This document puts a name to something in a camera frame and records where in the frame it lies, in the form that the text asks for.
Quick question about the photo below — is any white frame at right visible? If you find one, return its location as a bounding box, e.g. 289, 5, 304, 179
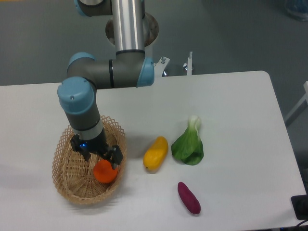
284, 81, 308, 128

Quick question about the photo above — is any woven wicker basket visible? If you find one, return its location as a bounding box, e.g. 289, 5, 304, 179
52, 115, 127, 205

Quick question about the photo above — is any blue bag in corner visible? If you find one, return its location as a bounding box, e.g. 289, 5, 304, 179
284, 0, 308, 22

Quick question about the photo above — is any black device at edge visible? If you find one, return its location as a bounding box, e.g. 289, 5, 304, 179
291, 194, 308, 220

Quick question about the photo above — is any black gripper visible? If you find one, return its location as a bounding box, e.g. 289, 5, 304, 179
70, 129, 123, 170

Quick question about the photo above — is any orange fruit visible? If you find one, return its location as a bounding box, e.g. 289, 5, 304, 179
93, 159, 118, 183

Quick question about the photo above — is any purple sweet potato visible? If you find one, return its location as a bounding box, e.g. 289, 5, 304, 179
178, 182, 201, 215

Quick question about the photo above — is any yellow mango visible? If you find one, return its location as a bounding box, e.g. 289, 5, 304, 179
143, 136, 168, 172

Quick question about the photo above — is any green bok choy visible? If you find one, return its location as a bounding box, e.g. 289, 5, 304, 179
171, 115, 204, 166

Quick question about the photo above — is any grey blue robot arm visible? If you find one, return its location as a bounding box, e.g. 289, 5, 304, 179
57, 0, 154, 168

